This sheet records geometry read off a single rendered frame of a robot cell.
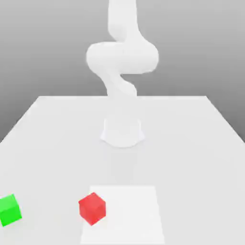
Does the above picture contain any small red cube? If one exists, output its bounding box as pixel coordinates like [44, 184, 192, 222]
[78, 192, 107, 227]

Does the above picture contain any small green cube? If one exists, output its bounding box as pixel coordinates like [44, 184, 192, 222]
[0, 193, 23, 228]

